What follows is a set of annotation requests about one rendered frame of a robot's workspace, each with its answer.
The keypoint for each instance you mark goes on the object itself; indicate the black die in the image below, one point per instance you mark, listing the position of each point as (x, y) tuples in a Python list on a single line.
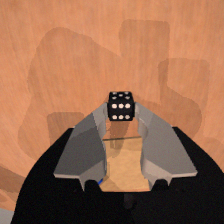
[(120, 106)]

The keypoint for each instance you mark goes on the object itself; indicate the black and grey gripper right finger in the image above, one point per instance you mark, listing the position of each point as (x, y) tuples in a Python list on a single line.
[(168, 153)]

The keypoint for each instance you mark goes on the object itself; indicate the tan mat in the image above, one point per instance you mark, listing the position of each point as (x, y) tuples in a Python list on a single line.
[(123, 164)]

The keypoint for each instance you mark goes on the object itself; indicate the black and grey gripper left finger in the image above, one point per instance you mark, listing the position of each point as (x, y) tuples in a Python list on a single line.
[(78, 155)]

